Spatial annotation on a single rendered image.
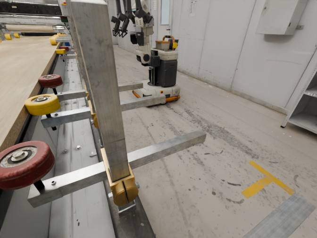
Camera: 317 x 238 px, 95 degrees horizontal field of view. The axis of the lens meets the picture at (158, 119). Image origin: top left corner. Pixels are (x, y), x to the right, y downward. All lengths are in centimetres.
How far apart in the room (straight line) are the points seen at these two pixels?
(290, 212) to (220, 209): 97
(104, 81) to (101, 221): 42
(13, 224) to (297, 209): 50
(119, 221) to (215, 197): 100
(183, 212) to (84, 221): 80
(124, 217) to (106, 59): 35
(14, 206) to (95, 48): 35
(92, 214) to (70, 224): 6
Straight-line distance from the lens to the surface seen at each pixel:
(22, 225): 46
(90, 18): 20
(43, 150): 32
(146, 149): 39
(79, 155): 72
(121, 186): 31
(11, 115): 51
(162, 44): 240
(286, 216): 34
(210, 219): 124
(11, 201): 43
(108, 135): 25
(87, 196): 58
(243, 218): 133
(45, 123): 56
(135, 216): 43
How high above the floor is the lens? 109
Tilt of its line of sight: 32 degrees down
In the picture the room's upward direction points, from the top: 1 degrees clockwise
